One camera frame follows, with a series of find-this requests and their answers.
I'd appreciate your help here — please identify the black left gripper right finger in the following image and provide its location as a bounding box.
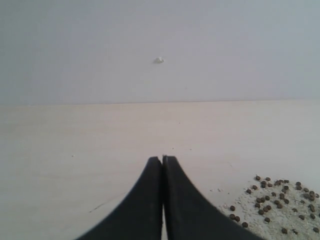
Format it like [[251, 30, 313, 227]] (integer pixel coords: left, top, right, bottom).
[[162, 155, 260, 240]]

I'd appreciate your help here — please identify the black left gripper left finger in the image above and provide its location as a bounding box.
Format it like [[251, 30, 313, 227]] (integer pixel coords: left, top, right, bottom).
[[79, 156, 163, 240]]

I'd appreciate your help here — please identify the brown beans and grain pile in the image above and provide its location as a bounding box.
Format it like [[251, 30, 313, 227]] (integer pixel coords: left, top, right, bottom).
[[217, 175, 320, 240]]

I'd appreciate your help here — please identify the white plug on wall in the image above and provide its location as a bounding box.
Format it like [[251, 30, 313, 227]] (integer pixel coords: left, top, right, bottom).
[[153, 57, 165, 64]]

